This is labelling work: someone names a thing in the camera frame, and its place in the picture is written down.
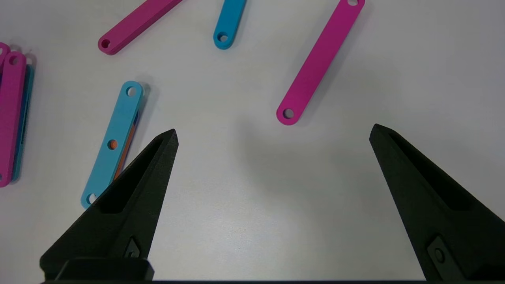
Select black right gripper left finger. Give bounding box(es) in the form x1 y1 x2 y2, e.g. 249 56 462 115
39 129 179 281

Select orange flat bar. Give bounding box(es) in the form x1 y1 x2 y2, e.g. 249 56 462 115
108 112 139 181

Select teal flat bar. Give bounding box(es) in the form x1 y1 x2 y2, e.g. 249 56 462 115
11 64 35 183

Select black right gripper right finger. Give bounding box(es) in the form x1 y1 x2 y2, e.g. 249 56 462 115
369 123 505 281

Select light blue medium bar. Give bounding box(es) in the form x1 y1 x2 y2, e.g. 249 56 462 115
213 0 247 50

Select pink bar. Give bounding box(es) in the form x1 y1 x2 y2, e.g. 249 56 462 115
0 42 11 73
0 51 27 188
276 0 365 126
98 0 184 56

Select light blue long flat bar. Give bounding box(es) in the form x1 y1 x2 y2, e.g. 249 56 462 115
80 81 144 209

